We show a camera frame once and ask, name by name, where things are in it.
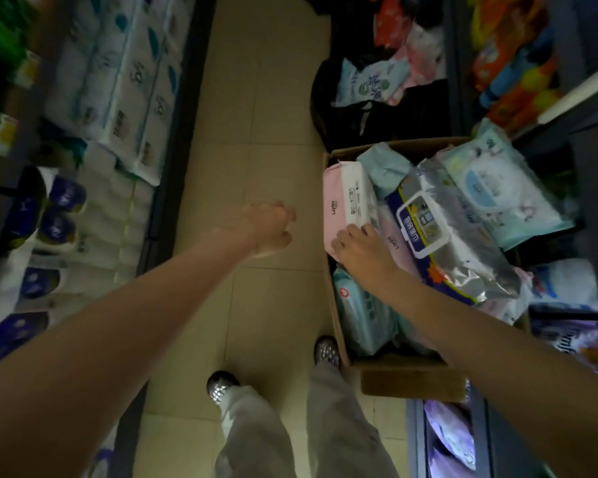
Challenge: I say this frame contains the person's left hand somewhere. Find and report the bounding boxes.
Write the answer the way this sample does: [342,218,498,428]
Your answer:
[237,201,298,258]

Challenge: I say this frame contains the person's right hand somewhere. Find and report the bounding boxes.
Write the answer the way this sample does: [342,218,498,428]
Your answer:
[330,223,405,290]

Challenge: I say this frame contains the pink wet wipes packet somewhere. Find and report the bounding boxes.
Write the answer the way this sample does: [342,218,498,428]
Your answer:
[323,161,380,260]

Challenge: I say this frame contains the person's right forearm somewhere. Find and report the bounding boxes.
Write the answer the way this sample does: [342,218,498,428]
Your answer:
[379,268,598,478]

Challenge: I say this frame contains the person's left forearm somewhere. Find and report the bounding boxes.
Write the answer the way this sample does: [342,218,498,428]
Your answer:
[0,225,254,478]

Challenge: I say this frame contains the pale pink flat packet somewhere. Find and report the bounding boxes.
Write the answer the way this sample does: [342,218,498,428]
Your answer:
[376,204,422,280]

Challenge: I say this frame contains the plain light blue packet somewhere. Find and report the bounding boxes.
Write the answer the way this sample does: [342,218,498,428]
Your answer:
[356,142,415,200]

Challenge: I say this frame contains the teal wipes packet red dot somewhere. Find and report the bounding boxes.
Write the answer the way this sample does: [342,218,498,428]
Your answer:
[332,266,400,357]

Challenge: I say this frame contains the silver and blue wipes packet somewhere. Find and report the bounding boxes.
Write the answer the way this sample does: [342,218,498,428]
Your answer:
[386,159,522,307]

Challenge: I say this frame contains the black bag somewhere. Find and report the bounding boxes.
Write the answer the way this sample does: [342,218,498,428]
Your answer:
[309,0,453,153]

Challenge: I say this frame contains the shiny silver shoe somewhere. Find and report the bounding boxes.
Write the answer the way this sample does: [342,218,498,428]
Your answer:
[206,370,241,406]
[313,335,342,369]

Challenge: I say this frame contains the dark shelf unit white goods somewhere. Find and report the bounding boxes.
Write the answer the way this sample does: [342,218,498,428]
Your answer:
[0,0,218,478]

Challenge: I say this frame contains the light blue green-print packet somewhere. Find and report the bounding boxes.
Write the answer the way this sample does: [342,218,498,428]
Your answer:
[335,57,411,108]

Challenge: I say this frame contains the brown cardboard box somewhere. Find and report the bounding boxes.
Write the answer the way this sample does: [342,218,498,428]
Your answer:
[321,136,532,404]

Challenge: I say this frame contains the large light blue wipes packet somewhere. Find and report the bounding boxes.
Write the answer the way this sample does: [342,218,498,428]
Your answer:
[436,118,575,252]

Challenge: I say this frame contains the stack of plain white rolls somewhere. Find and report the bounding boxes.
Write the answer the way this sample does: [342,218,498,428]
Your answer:
[62,143,156,297]

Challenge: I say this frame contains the pink and white patterned packet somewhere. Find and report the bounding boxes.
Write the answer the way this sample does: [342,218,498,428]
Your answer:
[385,22,447,106]

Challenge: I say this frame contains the person's grey trousers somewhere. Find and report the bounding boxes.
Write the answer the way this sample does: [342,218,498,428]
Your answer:
[213,362,401,478]

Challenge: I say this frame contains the stack of white tissue packs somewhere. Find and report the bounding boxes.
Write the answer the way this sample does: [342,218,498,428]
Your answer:
[44,0,196,188]

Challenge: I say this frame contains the red orange packet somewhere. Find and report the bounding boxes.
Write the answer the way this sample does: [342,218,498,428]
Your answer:
[373,0,413,51]

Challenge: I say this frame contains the row of lilac packets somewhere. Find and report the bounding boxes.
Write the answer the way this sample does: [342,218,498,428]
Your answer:
[423,399,478,478]

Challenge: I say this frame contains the white and blue soft packet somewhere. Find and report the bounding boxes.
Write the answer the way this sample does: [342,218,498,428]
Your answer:
[530,258,598,314]

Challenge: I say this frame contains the stack of blue-white tissue packs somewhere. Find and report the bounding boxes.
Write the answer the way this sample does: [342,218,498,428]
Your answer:
[0,165,88,375]

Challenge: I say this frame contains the purple printed packet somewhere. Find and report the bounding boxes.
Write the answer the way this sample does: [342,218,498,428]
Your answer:
[530,320,598,382]

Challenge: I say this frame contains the dark metal shelf unit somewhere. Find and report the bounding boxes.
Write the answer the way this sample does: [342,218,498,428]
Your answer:
[443,0,598,478]

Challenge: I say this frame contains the row of green packets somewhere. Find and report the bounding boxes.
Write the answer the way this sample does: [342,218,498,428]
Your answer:
[0,0,41,191]

